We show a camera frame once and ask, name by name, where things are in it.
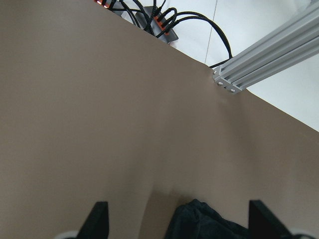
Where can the aluminium frame post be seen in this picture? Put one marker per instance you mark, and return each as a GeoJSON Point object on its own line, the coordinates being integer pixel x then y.
{"type": "Point", "coordinates": [291, 43]}

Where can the black t-shirt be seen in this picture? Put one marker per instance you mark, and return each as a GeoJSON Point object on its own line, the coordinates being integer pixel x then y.
{"type": "Point", "coordinates": [197, 220]}

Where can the orange power strip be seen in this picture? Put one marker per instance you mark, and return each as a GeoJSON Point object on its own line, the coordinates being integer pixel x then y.
{"type": "Point", "coordinates": [147, 18]}

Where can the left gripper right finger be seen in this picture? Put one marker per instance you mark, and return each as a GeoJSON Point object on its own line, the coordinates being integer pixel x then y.
{"type": "Point", "coordinates": [263, 224]}

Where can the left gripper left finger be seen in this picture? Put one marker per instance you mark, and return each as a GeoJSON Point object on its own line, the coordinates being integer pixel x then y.
{"type": "Point", "coordinates": [96, 226]}

